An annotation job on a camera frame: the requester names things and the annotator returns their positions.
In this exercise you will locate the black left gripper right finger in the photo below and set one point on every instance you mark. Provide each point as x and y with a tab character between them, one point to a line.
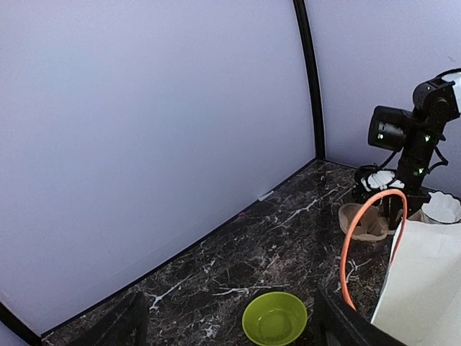
336	323

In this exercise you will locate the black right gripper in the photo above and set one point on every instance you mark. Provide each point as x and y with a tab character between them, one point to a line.
413	166

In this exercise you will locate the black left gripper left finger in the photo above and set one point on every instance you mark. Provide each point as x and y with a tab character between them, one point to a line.
125	324

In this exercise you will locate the white paper takeout bag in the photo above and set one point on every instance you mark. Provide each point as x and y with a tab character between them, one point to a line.
420	301

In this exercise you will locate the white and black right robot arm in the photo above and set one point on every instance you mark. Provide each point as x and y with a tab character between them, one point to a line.
416	134

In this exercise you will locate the white scalloped ceramic bowl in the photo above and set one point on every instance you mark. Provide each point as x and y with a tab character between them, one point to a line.
442	208

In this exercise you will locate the lime green plastic bowl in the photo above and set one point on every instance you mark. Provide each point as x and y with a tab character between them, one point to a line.
274	318

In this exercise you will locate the brown cardboard cup carrier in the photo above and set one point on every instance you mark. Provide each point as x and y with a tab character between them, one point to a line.
371	227

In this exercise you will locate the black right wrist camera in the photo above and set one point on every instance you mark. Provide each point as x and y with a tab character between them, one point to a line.
389	128

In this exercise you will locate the black left frame post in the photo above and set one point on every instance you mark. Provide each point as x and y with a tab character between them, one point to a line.
18	327

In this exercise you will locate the black frame post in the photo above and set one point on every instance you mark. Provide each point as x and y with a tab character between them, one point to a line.
312	76
18	327

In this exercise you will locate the black right frame post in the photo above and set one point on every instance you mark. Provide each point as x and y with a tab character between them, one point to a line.
312	76

